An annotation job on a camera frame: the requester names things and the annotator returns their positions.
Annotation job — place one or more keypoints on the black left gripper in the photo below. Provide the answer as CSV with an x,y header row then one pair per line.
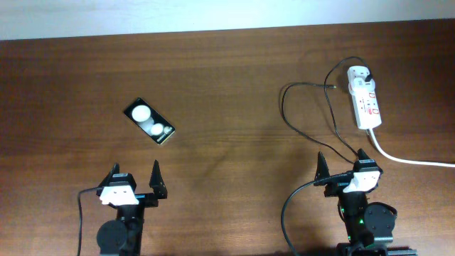
x,y
159,187

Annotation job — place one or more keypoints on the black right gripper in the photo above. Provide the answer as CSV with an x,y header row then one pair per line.
x,y
323,171

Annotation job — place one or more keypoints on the black smartphone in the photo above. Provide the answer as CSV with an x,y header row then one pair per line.
x,y
152,123

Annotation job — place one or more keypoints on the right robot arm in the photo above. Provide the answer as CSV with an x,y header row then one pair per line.
x,y
369,226

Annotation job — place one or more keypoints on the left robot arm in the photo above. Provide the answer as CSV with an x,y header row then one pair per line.
x,y
122,236

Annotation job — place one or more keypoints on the white USB charger adapter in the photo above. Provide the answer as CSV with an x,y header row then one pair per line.
x,y
358,85

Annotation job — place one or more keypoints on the white power strip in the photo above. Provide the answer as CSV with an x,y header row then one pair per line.
x,y
365,105

